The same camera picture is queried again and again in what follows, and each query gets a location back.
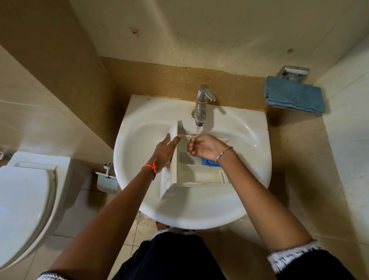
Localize person's right hand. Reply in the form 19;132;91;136
187;134;232;162

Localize person's left hand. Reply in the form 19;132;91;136
143;133;183;174

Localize white plastic detergent drawer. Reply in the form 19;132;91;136
159;121;231;200

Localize person's right forearm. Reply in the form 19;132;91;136
219;148;315;253

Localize person's left forearm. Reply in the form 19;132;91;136
47;166;157;280

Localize blue plastic drawer insert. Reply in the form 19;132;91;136
201;158;222;168

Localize white ceramic wash basin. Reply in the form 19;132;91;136
113;94;272;230

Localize chrome basin faucet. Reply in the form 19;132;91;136
191;84;216;127

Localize chrome toilet paper holder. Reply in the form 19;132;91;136
95;163;116;181

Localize white toilet paper roll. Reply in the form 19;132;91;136
97;175;119;194

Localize blue folded towel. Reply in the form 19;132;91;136
264;76;326;114

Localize black garment with white trim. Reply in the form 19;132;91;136
36;228;357;280

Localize silver chain bracelet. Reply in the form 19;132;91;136
215;146;233;163

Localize red thread bracelet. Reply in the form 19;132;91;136
141;159;158;181

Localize chrome wall towel holder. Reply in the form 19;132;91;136
275;65;310;83

